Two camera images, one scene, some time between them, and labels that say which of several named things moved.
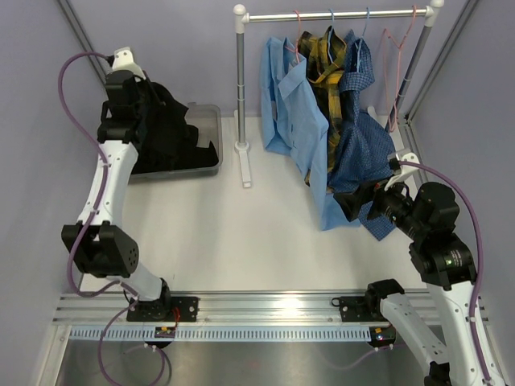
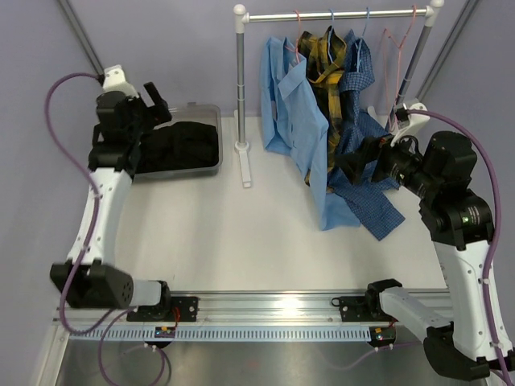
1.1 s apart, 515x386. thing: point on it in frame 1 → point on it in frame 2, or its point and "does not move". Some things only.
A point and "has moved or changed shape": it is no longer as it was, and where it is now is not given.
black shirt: (158, 131) has moved or changed shape
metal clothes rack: (242, 19) does not move
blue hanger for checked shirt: (358, 46) does not move
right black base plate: (360, 308) does not move
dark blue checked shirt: (364, 149) does not move
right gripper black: (351, 202) → (368, 151)
